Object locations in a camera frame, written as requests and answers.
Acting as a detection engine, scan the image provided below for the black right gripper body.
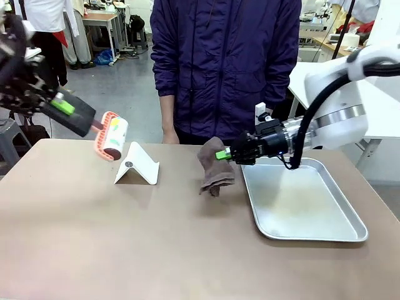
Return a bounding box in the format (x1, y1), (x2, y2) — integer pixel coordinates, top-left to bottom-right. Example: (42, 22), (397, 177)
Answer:
(256, 119), (293, 159)

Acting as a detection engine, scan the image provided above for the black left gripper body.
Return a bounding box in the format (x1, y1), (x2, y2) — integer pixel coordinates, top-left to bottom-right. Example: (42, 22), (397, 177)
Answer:
(0, 62), (39, 108)

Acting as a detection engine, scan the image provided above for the pink lint roller black handle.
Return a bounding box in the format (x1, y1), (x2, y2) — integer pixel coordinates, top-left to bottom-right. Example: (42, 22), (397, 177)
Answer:
(40, 93), (129, 162)

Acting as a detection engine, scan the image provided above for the brown cloth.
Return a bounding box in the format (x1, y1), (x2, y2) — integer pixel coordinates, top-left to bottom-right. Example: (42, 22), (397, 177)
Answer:
(198, 136), (235, 198)

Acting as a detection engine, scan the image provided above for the person's right forearm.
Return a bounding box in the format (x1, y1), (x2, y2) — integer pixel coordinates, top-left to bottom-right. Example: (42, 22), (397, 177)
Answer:
(159, 93), (176, 131)

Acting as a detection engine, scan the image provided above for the person's right hand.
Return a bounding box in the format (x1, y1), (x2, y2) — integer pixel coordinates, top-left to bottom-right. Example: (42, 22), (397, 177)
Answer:
(162, 127), (181, 145)

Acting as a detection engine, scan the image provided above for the dark bag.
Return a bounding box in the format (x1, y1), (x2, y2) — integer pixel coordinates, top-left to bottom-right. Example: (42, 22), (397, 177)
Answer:
(17, 123), (51, 148)

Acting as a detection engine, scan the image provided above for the grey plastic stool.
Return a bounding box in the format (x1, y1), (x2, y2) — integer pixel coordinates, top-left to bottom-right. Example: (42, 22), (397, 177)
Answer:
(0, 118), (33, 169)

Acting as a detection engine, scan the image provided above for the white side table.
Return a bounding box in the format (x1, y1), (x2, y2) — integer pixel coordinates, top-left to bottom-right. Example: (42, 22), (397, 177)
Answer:
(286, 61), (400, 178)

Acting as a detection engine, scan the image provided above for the blue plastic bag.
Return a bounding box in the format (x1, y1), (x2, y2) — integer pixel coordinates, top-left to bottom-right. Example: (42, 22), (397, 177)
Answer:
(93, 48), (115, 66)

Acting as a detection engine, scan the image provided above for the background person in white coat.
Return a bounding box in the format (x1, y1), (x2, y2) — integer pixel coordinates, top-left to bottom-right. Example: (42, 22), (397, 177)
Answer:
(18, 0), (96, 70)

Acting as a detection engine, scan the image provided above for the silver metal tray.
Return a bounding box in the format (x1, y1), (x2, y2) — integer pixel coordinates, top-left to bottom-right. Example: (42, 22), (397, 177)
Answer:
(240, 156), (369, 242)

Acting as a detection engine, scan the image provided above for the background desk wooden top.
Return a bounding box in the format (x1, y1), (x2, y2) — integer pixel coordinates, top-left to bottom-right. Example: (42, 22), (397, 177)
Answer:
(82, 12), (123, 62)

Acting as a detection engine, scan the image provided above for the white folded stand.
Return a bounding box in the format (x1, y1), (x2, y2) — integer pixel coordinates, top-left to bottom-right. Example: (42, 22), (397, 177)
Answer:
(114, 141), (160, 186)

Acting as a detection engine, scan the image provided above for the person's purple jacket torso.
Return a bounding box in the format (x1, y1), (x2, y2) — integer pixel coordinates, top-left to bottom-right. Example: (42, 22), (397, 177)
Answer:
(149, 0), (303, 146)

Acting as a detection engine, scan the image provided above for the black stool with bag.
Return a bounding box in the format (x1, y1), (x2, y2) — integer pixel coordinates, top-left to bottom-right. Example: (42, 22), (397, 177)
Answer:
(127, 14), (149, 51)

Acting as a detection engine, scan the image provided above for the light wooden workbench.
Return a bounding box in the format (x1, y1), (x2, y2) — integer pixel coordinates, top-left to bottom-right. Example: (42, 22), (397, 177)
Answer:
(312, 36), (365, 61)

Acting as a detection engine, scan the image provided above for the black pole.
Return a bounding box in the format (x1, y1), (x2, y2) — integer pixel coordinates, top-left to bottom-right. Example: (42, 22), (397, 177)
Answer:
(331, 0), (357, 60)

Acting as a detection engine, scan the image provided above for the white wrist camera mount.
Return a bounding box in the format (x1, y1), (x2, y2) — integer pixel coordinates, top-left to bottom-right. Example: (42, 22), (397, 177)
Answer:
(254, 102), (273, 124)

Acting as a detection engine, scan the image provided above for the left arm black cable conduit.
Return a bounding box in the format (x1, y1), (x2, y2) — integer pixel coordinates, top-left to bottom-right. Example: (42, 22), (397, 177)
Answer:
(0, 14), (32, 79)

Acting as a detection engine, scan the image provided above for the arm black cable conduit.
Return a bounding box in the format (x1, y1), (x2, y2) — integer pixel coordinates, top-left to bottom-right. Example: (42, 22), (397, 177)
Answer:
(0, 14), (32, 79)
(282, 59), (400, 171)

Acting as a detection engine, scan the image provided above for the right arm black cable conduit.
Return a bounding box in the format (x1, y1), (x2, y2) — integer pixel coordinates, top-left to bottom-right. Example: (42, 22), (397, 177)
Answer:
(282, 59), (400, 171)

